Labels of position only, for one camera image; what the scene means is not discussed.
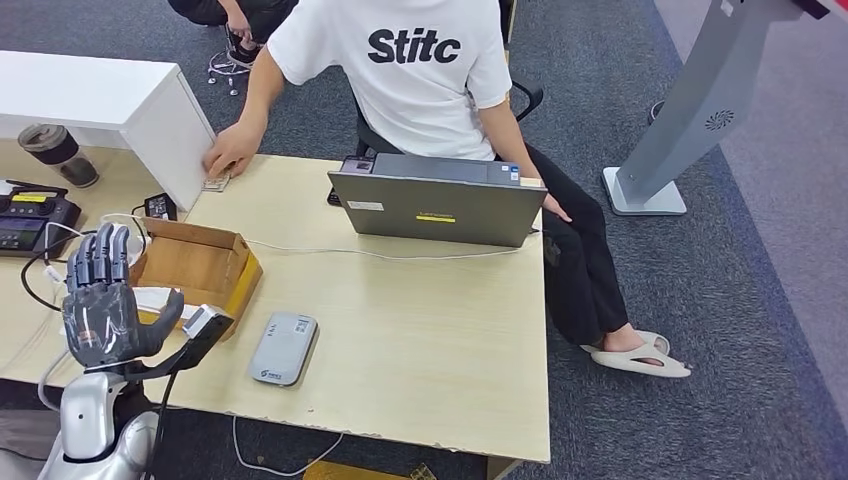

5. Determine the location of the person's right hand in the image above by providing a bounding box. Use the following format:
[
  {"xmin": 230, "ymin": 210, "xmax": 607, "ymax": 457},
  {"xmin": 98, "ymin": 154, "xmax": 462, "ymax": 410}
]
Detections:
[{"xmin": 201, "ymin": 122, "xmax": 266, "ymax": 179}]

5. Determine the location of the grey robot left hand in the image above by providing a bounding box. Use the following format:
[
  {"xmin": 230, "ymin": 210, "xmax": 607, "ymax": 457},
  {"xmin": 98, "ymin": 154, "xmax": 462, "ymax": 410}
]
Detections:
[{"xmin": 61, "ymin": 223, "xmax": 185, "ymax": 370}]

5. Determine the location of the person's left hand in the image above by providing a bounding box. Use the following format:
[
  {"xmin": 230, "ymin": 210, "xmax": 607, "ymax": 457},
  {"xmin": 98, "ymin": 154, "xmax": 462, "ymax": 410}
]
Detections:
[{"xmin": 539, "ymin": 193, "xmax": 573, "ymax": 225}]

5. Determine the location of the person in dark clothes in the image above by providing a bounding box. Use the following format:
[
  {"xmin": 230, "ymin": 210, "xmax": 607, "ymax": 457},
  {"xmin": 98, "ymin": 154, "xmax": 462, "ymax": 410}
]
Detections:
[{"xmin": 166, "ymin": 0, "xmax": 301, "ymax": 68}]

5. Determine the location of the seated person in white shirt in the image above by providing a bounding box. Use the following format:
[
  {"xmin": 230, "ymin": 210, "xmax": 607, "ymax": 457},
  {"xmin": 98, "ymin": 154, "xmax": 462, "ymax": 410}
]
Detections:
[{"xmin": 201, "ymin": 0, "xmax": 694, "ymax": 380}]

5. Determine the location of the white power strip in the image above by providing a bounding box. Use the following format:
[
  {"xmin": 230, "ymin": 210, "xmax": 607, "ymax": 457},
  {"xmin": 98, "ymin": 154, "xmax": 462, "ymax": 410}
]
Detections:
[{"xmin": 124, "ymin": 225, "xmax": 148, "ymax": 268}]

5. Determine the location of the chrome chair base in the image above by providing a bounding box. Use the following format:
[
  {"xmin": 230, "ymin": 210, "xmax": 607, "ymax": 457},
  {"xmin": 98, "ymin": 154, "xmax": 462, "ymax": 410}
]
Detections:
[{"xmin": 207, "ymin": 51, "xmax": 254, "ymax": 98}]

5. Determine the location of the black power adapter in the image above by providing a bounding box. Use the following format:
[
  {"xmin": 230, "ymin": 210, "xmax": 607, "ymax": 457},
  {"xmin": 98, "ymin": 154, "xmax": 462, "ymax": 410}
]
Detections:
[{"xmin": 131, "ymin": 192, "xmax": 179, "ymax": 223}]

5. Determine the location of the brown cardboard box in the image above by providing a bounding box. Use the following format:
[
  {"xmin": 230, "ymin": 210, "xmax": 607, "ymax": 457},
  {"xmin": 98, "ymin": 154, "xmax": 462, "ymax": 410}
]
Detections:
[{"xmin": 129, "ymin": 217, "xmax": 264, "ymax": 343}]

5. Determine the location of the grey laptop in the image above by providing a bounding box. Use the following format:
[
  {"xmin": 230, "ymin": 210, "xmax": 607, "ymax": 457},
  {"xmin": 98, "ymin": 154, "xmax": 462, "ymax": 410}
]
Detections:
[{"xmin": 327, "ymin": 152, "xmax": 549, "ymax": 249}]

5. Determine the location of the black handheld terminal device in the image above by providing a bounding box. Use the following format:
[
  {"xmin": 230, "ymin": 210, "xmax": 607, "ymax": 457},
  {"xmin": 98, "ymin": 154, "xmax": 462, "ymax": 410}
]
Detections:
[{"xmin": 0, "ymin": 180, "xmax": 83, "ymax": 260}]

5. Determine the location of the white cabinet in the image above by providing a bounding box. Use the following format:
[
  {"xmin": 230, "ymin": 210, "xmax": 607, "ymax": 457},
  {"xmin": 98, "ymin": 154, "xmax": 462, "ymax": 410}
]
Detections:
[{"xmin": 0, "ymin": 50, "xmax": 217, "ymax": 213}]

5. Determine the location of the pale slipper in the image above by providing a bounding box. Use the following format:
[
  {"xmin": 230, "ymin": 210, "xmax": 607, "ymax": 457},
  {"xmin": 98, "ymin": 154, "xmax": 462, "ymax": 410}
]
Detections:
[
  {"xmin": 581, "ymin": 329, "xmax": 672, "ymax": 356},
  {"xmin": 589, "ymin": 344, "xmax": 694, "ymax": 380}
]

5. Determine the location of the glass tumbler with dark lid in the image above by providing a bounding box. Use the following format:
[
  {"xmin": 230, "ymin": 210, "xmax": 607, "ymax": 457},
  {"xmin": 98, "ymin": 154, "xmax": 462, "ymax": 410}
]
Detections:
[{"xmin": 17, "ymin": 123, "xmax": 101, "ymax": 190}]

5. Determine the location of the grey kiosk stand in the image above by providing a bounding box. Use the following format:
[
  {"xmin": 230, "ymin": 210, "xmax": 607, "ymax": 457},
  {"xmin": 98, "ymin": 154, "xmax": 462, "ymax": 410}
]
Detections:
[{"xmin": 601, "ymin": 0, "xmax": 848, "ymax": 217}]

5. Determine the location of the dark wooden furniture piece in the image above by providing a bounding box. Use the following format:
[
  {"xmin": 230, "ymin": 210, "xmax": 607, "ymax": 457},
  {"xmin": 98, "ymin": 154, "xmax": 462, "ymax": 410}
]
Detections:
[{"xmin": 498, "ymin": 0, "xmax": 519, "ymax": 48}]

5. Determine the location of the black power cable with plug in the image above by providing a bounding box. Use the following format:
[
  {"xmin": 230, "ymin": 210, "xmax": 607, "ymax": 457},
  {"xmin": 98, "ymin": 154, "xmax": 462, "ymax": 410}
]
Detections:
[{"xmin": 19, "ymin": 228, "xmax": 101, "ymax": 314}]

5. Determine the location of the white power strip cord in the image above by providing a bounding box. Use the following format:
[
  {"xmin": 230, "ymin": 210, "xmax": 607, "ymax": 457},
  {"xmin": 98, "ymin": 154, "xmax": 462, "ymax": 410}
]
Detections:
[{"xmin": 37, "ymin": 349, "xmax": 71, "ymax": 413}]

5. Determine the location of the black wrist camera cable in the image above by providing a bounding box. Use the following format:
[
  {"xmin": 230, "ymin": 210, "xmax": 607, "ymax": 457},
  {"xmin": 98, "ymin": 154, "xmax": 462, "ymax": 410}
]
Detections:
[{"xmin": 142, "ymin": 372, "xmax": 181, "ymax": 480}]

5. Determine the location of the white hanging cable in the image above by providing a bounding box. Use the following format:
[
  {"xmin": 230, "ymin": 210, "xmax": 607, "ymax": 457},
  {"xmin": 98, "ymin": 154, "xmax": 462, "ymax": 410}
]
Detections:
[{"xmin": 231, "ymin": 415, "xmax": 344, "ymax": 478}]

